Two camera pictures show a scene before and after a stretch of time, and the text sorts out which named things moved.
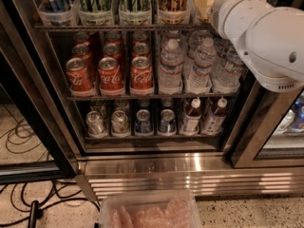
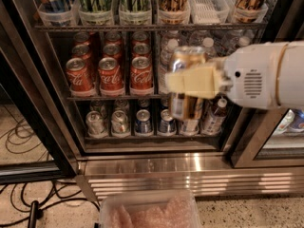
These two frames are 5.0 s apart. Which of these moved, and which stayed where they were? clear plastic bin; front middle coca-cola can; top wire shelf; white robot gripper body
Moved: white robot gripper body
Stayed: clear plastic bin; top wire shelf; front middle coca-cola can
